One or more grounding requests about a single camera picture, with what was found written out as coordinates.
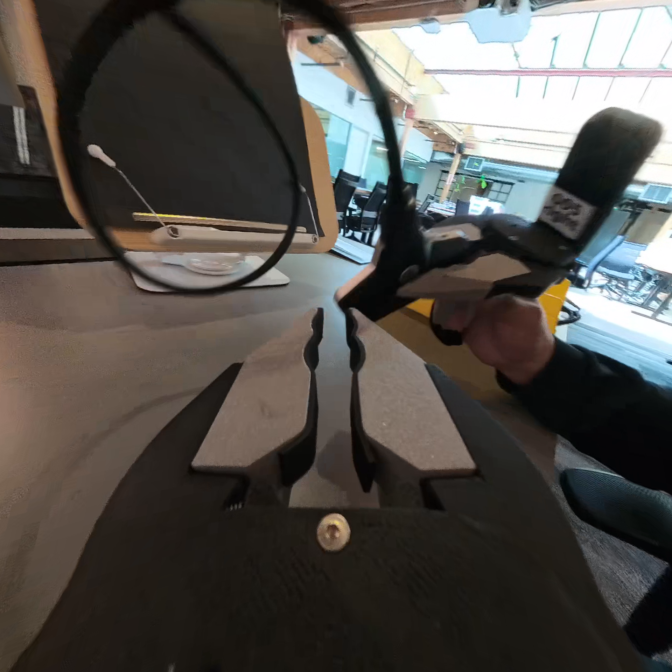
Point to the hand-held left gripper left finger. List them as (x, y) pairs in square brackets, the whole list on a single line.
[(257, 414)]

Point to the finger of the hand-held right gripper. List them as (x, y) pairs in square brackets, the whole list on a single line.
[(462, 278), (451, 239)]

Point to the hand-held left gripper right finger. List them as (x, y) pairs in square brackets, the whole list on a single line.
[(409, 414)]

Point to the yellow plastic bin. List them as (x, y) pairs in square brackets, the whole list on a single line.
[(556, 304)]

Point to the person's right forearm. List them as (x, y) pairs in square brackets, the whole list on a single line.
[(603, 404)]

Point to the person's right hand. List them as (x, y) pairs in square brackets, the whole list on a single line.
[(514, 336)]

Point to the black mesh office chair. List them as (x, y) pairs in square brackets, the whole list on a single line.
[(375, 210), (346, 199)]

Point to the white board stand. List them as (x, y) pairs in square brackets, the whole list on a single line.
[(236, 240)]

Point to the black seat office chair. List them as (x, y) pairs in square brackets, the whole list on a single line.
[(619, 509)]

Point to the person's leg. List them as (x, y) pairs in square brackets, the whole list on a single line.
[(653, 614)]

